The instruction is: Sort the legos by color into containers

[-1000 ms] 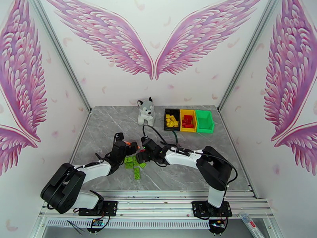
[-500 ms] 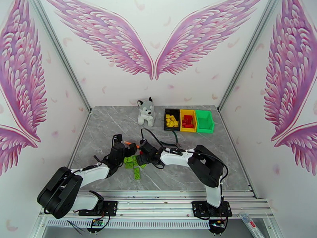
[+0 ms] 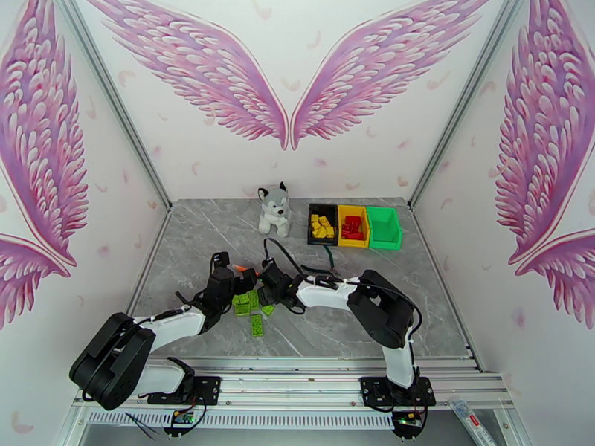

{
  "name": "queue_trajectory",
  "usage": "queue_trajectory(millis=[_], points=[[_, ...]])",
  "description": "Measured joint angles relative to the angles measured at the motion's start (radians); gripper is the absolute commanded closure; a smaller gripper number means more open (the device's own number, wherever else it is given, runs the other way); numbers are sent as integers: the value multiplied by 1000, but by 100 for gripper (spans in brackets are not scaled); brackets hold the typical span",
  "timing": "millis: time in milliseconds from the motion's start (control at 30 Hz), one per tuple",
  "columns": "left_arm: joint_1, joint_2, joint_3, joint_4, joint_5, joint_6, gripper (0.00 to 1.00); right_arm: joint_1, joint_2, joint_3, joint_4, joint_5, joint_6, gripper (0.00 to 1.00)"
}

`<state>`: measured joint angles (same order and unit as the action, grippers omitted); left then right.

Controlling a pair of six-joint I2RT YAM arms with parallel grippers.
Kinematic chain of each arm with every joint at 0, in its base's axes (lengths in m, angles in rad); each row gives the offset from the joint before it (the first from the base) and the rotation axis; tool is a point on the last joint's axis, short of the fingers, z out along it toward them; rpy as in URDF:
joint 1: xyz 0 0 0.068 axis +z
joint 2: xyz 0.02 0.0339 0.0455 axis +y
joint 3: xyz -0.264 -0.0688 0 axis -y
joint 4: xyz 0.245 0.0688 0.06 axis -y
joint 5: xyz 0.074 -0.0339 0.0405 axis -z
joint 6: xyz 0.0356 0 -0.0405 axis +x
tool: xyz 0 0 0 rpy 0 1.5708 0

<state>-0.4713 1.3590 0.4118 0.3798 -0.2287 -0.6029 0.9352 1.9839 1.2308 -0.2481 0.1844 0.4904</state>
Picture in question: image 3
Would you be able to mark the long green lego brick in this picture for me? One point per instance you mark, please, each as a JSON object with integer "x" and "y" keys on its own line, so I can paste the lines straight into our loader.
{"x": 257, "y": 326}
{"x": 254, "y": 299}

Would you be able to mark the long yellow lego brick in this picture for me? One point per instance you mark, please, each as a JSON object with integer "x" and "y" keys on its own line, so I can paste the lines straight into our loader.
{"x": 330, "y": 232}

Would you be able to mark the thick red lego brick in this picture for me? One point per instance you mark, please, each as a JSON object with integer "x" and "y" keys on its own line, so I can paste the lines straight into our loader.
{"x": 357, "y": 234}

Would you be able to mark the long red lego brick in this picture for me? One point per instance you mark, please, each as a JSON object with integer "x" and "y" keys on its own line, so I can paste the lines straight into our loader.
{"x": 358, "y": 222}

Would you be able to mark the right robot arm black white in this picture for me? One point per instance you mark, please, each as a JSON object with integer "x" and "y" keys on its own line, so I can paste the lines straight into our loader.
{"x": 381, "y": 310}

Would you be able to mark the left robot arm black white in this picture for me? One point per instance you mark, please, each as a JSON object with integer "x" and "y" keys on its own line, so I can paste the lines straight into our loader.
{"x": 111, "y": 361}

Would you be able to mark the orange marker pen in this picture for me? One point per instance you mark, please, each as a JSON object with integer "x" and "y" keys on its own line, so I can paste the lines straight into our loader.
{"x": 238, "y": 268}

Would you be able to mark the grey white husky plush toy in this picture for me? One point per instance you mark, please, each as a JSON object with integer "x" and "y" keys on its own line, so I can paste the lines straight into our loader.
{"x": 274, "y": 212}

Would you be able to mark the yellow plastic bin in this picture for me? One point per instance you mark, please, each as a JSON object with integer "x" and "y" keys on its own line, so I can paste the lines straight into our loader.
{"x": 353, "y": 245}

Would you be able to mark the black plastic bin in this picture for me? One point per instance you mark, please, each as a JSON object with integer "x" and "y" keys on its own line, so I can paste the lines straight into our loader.
{"x": 323, "y": 208}

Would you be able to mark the green plastic bin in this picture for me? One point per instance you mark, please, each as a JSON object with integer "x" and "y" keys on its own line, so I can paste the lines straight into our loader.
{"x": 383, "y": 226}

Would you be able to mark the small circuit board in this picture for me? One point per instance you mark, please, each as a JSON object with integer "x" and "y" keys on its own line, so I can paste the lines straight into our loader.
{"x": 183, "y": 417}
{"x": 408, "y": 419}

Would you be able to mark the black tweezers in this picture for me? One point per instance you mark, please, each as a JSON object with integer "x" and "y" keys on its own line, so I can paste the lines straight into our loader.
{"x": 141, "y": 423}

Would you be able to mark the clear packaged tube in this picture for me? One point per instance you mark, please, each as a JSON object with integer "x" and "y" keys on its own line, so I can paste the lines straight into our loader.
{"x": 472, "y": 421}

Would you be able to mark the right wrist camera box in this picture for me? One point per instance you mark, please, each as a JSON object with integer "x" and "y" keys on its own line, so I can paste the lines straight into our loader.
{"x": 268, "y": 265}

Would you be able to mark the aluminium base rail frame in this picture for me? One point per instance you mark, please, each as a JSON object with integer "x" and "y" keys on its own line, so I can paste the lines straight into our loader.
{"x": 288, "y": 379}

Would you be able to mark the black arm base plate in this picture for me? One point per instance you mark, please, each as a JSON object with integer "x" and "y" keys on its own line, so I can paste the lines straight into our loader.
{"x": 372, "y": 391}
{"x": 207, "y": 389}

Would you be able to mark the aluminium frame post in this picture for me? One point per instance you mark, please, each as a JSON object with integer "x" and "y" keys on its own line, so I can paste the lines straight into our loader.
{"x": 471, "y": 87}
{"x": 108, "y": 87}

